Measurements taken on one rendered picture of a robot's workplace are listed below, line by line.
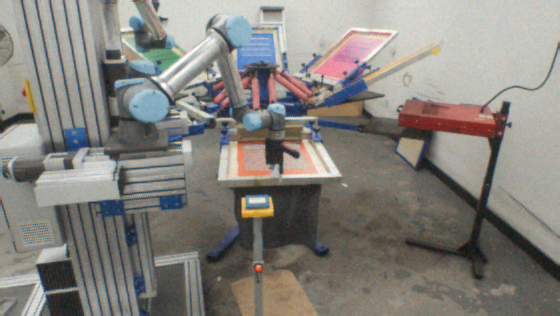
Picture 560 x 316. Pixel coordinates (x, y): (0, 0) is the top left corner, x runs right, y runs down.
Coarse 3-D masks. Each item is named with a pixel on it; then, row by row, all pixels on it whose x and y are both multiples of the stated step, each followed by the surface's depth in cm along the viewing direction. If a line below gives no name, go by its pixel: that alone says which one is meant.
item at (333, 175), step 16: (304, 128) 249; (320, 144) 220; (224, 160) 195; (224, 176) 177; (240, 176) 177; (256, 176) 177; (288, 176) 177; (304, 176) 178; (320, 176) 178; (336, 176) 179
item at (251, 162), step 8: (240, 144) 229; (248, 144) 229; (256, 144) 229; (264, 144) 229; (240, 152) 216; (248, 152) 216; (256, 152) 216; (264, 152) 216; (240, 160) 204; (248, 160) 205; (256, 160) 205; (264, 160) 205; (240, 168) 194; (248, 168) 194; (256, 168) 194; (264, 168) 195
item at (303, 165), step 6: (300, 144) 230; (300, 150) 220; (306, 150) 220; (288, 156) 211; (300, 156) 211; (306, 156) 211; (288, 162) 203; (294, 162) 203; (300, 162) 203; (306, 162) 203; (288, 168) 195; (294, 168) 195; (300, 168) 195; (306, 168) 195; (312, 168) 196; (288, 174) 188
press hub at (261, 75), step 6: (246, 66) 290; (252, 66) 291; (258, 66) 291; (264, 66) 289; (270, 66) 291; (276, 66) 292; (258, 72) 296; (264, 72) 296; (258, 78) 298; (264, 78) 298; (264, 84) 300; (264, 90) 300; (252, 96) 304; (264, 96) 299; (252, 102) 303; (264, 102) 299; (282, 102) 309; (252, 108) 292
